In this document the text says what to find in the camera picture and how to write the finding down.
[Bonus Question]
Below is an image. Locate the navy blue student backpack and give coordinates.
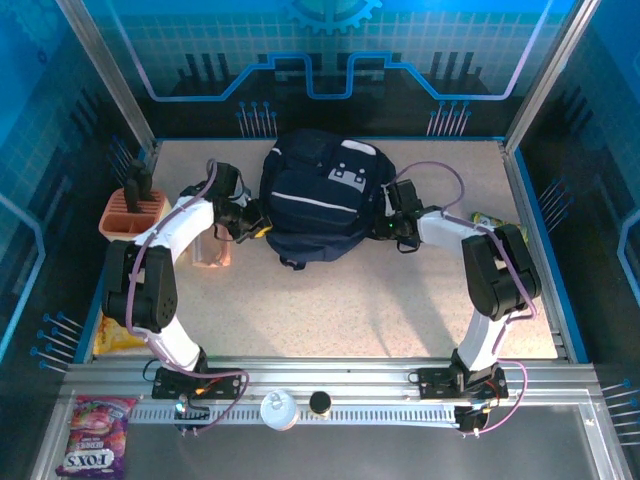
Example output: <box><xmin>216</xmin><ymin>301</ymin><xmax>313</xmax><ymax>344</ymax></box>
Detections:
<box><xmin>258</xmin><ymin>128</ymin><xmax>396</xmax><ymax>271</ymax></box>

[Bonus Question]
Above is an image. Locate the green Fox's candy bag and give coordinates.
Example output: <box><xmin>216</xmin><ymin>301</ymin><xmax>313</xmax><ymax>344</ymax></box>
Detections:
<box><xmin>469</xmin><ymin>211</ymin><xmax>529</xmax><ymax>241</ymax></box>

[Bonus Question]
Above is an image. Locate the yellow chips bag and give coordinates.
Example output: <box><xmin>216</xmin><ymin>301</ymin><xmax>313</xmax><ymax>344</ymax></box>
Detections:
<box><xmin>93</xmin><ymin>312</ymin><xmax>146</xmax><ymax>356</ymax></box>

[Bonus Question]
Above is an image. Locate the purple Fox's candy bag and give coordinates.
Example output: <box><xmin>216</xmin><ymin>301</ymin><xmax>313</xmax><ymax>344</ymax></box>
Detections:
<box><xmin>54</xmin><ymin>394</ymin><xmax>139</xmax><ymax>479</ymax></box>

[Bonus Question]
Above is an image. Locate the pink and cream knife block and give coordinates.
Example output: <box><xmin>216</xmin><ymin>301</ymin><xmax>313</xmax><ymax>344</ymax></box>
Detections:
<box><xmin>98</xmin><ymin>188</ymin><xmax>174</xmax><ymax>251</ymax></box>

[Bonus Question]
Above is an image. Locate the clear plastic cup lid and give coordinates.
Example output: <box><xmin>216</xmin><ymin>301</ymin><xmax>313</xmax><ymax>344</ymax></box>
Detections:
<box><xmin>259</xmin><ymin>389</ymin><xmax>300</xmax><ymax>432</ymax></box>

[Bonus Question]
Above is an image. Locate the black round bottle cap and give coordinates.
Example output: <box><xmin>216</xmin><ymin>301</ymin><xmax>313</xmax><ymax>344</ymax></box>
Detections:
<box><xmin>308</xmin><ymin>391</ymin><xmax>333</xmax><ymax>419</ymax></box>

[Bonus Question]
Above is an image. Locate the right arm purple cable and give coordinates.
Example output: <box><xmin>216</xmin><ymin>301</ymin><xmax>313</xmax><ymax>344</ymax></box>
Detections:
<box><xmin>392</xmin><ymin>160</ymin><xmax>539</xmax><ymax>436</ymax></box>

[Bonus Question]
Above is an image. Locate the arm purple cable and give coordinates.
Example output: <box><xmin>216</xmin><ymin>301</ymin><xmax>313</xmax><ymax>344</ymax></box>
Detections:
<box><xmin>392</xmin><ymin>160</ymin><xmax>539</xmax><ymax>436</ymax></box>
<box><xmin>124</xmin><ymin>158</ymin><xmax>251</xmax><ymax>435</ymax></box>

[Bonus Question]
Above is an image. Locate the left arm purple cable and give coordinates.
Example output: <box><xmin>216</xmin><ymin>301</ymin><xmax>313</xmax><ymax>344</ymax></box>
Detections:
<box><xmin>124</xmin><ymin>158</ymin><xmax>251</xmax><ymax>435</ymax></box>

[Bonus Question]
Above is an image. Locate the aluminium enclosure frame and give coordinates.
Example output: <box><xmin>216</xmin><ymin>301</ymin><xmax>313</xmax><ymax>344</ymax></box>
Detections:
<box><xmin>29</xmin><ymin>0</ymin><xmax>631</xmax><ymax>480</ymax></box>

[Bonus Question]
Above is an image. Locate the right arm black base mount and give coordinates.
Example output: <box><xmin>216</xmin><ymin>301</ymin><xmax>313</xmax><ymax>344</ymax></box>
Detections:
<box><xmin>417</xmin><ymin>366</ymin><xmax>509</xmax><ymax>401</ymax></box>

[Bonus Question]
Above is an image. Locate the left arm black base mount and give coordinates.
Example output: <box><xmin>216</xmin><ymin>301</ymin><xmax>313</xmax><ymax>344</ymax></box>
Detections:
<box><xmin>151</xmin><ymin>366</ymin><xmax>244</xmax><ymax>401</ymax></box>

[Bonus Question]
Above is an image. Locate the white slotted cable duct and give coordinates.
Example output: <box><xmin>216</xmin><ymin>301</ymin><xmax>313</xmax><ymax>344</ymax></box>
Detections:
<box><xmin>127</xmin><ymin>403</ymin><xmax>459</xmax><ymax>426</ymax></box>

